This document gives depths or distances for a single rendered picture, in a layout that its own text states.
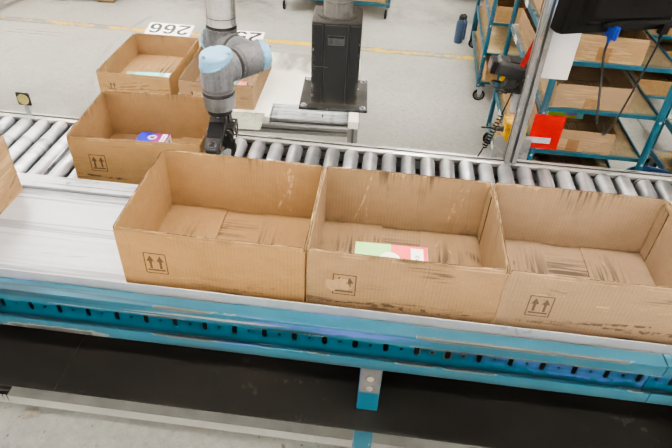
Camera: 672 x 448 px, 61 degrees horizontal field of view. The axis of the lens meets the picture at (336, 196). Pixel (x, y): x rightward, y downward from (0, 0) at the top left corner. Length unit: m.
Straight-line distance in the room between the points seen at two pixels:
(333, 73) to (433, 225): 0.91
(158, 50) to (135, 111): 0.66
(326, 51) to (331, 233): 0.91
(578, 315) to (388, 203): 0.49
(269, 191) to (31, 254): 0.56
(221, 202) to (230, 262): 0.32
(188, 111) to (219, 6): 0.42
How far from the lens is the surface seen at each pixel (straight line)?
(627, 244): 1.55
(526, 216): 1.43
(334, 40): 2.11
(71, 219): 1.55
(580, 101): 2.49
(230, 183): 1.42
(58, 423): 2.26
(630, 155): 2.70
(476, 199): 1.38
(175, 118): 2.00
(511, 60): 1.90
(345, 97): 2.21
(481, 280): 1.15
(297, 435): 1.78
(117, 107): 2.05
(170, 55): 2.64
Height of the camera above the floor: 1.81
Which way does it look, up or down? 37 degrees down
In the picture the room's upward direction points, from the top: 3 degrees clockwise
